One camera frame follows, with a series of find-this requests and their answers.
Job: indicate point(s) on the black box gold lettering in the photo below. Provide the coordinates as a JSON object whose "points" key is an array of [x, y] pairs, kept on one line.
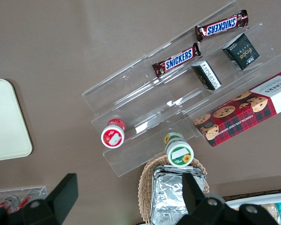
{"points": [[243, 52]]}

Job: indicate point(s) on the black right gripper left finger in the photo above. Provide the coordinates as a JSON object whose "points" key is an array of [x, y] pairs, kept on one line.
{"points": [[61, 199]]}

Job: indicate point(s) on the red Coca-Cola bottle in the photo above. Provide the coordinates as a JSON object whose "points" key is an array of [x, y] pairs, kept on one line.
{"points": [[9, 201], [25, 202]]}

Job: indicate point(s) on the Snickers chocolate bar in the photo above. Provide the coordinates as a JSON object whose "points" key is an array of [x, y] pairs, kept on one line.
{"points": [[221, 27], [178, 59]]}

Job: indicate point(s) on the clear rice cracker bag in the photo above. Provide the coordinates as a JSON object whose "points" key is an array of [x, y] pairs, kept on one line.
{"points": [[270, 211]]}

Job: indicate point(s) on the white rectangular snack bin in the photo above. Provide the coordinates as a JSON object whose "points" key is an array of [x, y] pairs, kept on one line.
{"points": [[253, 200]]}

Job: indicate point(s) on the green lid yogurt cup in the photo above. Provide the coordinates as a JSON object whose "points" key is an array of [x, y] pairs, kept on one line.
{"points": [[180, 154]]}

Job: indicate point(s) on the clear acrylic bottle rack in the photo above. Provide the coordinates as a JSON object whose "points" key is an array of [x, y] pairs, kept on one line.
{"points": [[37, 191]]}

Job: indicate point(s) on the oval light wicker basket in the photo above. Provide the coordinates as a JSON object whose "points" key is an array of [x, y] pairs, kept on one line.
{"points": [[145, 187]]}

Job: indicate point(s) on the black and white small box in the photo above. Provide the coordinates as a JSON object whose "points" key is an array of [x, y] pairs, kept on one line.
{"points": [[207, 75]]}

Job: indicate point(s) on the red lid yogurt cup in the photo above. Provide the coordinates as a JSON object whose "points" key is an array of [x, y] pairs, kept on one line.
{"points": [[113, 137]]}

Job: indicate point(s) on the Walkers tartan cookie box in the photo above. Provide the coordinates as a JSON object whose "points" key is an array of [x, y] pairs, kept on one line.
{"points": [[243, 112]]}

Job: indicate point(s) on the cream plastic tray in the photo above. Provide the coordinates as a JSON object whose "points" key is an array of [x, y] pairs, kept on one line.
{"points": [[7, 122]]}

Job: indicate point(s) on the stacked foil containers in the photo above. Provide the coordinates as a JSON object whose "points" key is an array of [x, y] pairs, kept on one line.
{"points": [[168, 194]]}

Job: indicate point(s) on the clear acrylic stepped stand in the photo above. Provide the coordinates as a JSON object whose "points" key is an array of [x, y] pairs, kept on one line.
{"points": [[131, 93]]}

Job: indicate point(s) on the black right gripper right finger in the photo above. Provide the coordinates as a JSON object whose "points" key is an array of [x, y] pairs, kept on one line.
{"points": [[196, 204]]}

